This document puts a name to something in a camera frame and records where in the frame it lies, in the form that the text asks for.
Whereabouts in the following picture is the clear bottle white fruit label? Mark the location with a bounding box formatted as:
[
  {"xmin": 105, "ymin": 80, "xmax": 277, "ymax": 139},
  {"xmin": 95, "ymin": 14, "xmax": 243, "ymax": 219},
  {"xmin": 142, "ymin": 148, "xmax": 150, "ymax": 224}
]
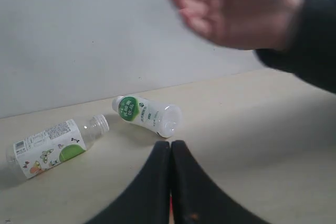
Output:
[{"xmin": 6, "ymin": 114, "xmax": 109, "ymax": 181}]

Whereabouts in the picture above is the black sleeved forearm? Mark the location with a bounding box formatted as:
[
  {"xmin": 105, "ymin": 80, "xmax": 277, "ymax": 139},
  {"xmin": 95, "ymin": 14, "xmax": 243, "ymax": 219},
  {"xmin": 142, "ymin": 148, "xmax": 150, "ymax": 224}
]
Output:
[{"xmin": 255, "ymin": 0, "xmax": 335, "ymax": 93}]

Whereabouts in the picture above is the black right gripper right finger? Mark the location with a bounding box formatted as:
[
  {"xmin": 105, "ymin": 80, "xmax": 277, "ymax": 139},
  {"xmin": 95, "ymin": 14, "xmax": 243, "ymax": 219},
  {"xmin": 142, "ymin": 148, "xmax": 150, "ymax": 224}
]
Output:
[{"xmin": 171, "ymin": 140, "xmax": 265, "ymax": 224}]

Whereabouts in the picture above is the person's open hand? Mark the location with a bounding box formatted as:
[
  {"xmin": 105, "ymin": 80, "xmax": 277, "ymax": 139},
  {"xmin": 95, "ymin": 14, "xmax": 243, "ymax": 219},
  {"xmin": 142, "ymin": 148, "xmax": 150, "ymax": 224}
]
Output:
[{"xmin": 172, "ymin": 0, "xmax": 303, "ymax": 50}]

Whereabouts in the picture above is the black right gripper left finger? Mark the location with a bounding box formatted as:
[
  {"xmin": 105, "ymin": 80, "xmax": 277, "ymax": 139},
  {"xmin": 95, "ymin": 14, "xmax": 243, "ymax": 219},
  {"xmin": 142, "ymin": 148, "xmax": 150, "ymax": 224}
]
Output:
[{"xmin": 87, "ymin": 141, "xmax": 170, "ymax": 224}]

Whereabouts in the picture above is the white bottle green round label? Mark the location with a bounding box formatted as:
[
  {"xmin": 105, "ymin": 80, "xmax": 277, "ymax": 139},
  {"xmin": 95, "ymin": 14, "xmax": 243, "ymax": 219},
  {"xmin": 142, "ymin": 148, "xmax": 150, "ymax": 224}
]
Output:
[{"xmin": 112, "ymin": 95, "xmax": 182, "ymax": 138}]

